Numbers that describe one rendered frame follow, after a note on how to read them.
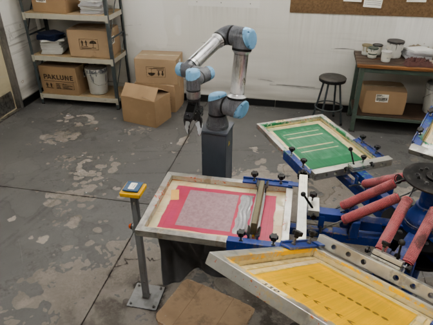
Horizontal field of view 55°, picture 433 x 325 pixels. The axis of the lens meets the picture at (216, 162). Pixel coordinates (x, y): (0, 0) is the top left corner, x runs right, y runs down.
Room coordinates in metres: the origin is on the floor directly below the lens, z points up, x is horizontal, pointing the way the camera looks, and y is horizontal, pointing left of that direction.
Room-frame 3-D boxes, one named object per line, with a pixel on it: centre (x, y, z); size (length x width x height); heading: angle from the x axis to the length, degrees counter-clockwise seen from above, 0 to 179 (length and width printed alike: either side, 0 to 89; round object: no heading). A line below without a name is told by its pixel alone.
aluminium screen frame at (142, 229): (1.90, -0.02, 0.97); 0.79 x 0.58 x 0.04; 79
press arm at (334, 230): (1.81, -0.44, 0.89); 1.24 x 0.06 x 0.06; 79
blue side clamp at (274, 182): (2.12, -0.31, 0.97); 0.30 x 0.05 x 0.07; 79
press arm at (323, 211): (1.79, -0.57, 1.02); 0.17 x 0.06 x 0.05; 79
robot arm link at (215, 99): (2.48, -0.01, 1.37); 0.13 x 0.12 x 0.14; 55
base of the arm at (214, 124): (2.49, 0.00, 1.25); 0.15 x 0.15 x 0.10
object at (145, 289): (2.13, 0.51, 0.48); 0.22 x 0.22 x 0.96; 79
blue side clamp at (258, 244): (1.58, -0.20, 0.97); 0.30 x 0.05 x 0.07; 79
